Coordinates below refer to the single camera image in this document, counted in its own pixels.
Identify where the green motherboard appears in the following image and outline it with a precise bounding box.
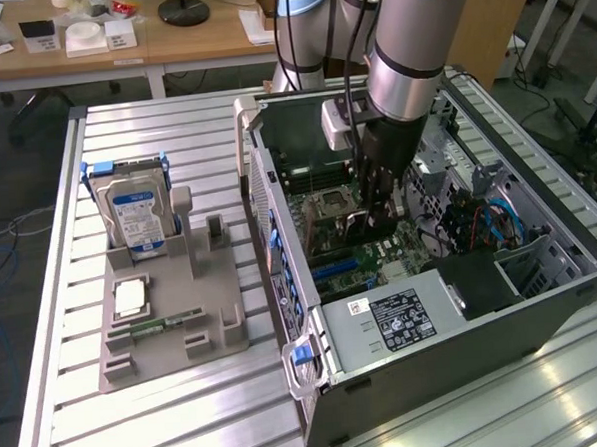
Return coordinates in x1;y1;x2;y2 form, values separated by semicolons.
274;145;447;308

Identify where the black camera cable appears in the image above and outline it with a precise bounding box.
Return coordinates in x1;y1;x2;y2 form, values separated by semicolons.
339;0;392;182

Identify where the white box with tape roll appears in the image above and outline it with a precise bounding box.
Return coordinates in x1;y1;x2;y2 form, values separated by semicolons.
63;20;111;59

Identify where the white floor cable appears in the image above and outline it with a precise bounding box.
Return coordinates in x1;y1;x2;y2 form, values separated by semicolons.
0;203;55;238

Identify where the metal CPU socket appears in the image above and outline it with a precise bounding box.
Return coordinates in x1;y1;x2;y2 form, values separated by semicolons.
315;186;359;219

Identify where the white table frame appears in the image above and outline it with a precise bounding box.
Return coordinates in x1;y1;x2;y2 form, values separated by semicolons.
514;0;597;108

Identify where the grey metal disk bay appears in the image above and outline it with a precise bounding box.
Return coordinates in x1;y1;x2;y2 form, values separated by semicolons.
491;231;584;299

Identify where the black RAM slot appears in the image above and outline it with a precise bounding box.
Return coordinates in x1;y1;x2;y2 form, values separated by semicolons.
286;178;355;197
280;164;351;185
284;174;354;193
282;169;353;189

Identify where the perforated metal disk bay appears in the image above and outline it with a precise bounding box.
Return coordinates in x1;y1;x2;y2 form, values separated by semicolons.
400;118;484;259

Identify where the silver hard disk blue label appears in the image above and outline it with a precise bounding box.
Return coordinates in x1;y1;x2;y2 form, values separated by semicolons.
85;159;174;258

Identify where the silver chipset heatsink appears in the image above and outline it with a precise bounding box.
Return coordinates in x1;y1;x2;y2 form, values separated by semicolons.
382;261;414;281

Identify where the white box black lid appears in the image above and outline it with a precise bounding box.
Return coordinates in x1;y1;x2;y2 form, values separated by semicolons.
19;19;62;55

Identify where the black round lamp base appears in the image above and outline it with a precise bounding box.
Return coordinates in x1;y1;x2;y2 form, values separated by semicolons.
156;0;212;29

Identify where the red packet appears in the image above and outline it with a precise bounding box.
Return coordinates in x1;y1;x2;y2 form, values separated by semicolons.
110;0;138;20

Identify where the grey printed parts rack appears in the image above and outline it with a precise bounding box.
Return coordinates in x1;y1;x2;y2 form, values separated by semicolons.
87;182;253;395

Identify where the silver CPU chip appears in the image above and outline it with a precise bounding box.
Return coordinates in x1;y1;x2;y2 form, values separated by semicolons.
111;280;149;317

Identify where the grey power supply unit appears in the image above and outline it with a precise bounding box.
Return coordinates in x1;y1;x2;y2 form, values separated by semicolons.
308;267;470;375

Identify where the white paper stack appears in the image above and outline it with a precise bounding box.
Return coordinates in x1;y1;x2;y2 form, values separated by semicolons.
238;6;278;46

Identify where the blue expansion slot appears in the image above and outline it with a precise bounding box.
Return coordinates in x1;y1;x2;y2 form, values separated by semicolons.
309;257;361;281

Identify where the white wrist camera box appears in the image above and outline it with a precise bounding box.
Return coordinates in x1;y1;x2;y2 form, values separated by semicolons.
320;97;359;152

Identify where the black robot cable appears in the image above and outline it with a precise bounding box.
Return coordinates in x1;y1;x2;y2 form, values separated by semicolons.
276;0;307;93

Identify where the blue floor cable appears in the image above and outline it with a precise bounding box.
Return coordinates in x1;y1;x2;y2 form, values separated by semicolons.
0;232;33;430

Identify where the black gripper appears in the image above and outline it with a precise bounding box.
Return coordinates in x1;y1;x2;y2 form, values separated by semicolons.
356;115;434;243

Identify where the dark grey PC case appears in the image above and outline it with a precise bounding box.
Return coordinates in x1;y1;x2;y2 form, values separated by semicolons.
232;65;597;447

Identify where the blue disk wire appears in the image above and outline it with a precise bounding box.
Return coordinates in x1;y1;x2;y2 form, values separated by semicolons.
496;196;527;249
481;199;512;249

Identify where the green RAM stick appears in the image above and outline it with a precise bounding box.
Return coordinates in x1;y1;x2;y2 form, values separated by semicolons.
107;308;205;340

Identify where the black floor stand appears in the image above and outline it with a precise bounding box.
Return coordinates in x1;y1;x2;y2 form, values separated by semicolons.
553;65;597;191

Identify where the plain white box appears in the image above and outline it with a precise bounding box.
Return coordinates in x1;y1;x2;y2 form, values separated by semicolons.
103;19;140;52

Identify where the red and black wire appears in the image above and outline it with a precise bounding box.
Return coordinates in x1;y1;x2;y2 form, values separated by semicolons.
466;206;483;251

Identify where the wooden desk white frame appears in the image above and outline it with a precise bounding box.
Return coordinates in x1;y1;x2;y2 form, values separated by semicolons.
0;0;286;108

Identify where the hard drive in blue caddy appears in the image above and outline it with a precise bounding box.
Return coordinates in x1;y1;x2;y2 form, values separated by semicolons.
78;150;174;246

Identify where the black office chair base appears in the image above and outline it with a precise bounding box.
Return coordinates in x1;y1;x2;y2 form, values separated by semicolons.
0;80;125;148

